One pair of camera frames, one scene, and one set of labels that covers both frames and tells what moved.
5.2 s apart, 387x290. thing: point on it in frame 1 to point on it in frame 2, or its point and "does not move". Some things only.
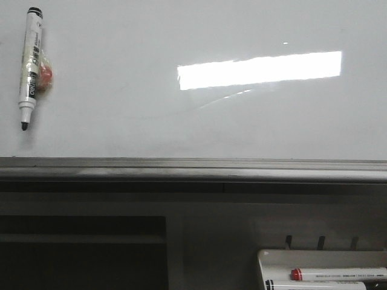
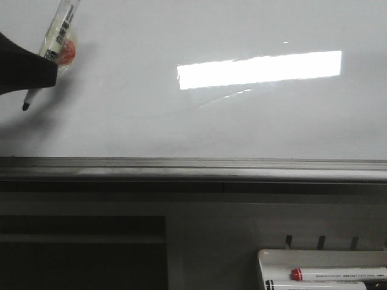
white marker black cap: (282, 284) does not move
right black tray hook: (354, 243) does not move
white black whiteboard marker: (31, 64) to (58, 43)
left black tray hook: (288, 240) does not move
